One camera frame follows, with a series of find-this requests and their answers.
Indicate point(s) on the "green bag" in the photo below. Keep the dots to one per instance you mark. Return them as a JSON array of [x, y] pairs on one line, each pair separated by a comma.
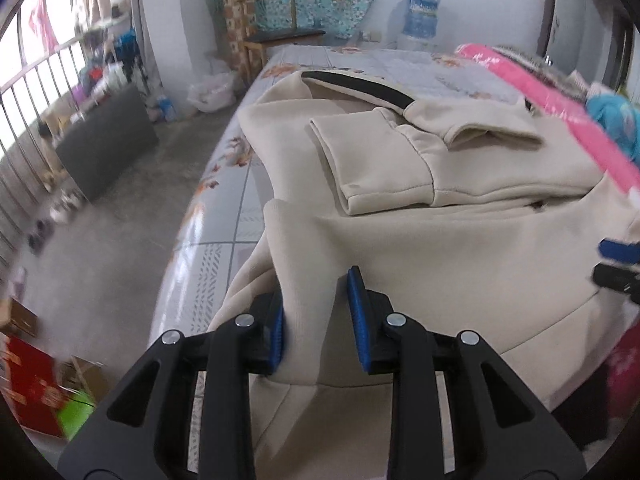
[[75, 415]]

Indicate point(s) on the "row of shoes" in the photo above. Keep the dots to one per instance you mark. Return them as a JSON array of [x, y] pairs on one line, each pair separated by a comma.
[[60, 210]]

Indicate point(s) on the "metal window railing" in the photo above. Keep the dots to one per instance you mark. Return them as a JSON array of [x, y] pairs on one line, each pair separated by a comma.
[[12, 200]]

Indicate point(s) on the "dark low cabinet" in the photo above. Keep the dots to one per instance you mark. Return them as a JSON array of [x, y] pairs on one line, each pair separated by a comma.
[[105, 145]]

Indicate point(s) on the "pink hanging garment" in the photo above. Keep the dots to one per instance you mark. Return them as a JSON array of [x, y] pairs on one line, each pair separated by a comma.
[[42, 22]]

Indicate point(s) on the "grey patterned blanket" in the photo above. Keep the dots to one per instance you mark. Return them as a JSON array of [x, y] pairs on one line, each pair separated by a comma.
[[530, 60]]

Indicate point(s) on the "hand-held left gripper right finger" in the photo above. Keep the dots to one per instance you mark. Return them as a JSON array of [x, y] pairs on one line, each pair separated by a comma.
[[357, 320]]

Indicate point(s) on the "white plastic bag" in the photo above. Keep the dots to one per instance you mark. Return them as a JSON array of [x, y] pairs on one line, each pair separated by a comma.
[[212, 92]]

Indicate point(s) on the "pink floral blanket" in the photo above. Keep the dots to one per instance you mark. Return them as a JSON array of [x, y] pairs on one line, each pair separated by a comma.
[[550, 95]]

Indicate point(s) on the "wooden chair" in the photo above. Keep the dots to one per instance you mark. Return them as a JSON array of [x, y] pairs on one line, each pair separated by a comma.
[[285, 37]]

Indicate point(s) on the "beige zip jacket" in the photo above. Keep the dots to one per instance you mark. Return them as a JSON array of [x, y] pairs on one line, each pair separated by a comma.
[[450, 240]]

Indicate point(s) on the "red box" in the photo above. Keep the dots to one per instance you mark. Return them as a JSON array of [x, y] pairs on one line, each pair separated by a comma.
[[27, 385]]

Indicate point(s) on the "blue water jug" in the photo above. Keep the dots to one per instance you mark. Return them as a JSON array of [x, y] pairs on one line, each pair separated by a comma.
[[420, 20]]

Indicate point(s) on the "blue packet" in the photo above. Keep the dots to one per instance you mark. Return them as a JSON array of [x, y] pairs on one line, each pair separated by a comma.
[[166, 109]]

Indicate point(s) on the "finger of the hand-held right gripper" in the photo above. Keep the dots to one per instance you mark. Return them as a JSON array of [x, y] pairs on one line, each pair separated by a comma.
[[620, 250], [617, 280]]

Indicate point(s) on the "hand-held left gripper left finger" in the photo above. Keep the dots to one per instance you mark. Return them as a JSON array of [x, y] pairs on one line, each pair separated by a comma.
[[277, 335]]

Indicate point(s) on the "blue cartoon blanket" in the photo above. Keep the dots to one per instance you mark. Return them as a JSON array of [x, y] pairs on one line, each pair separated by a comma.
[[617, 120]]

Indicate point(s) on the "cardboard box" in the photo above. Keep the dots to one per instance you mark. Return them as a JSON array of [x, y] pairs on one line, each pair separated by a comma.
[[87, 375], [17, 317]]

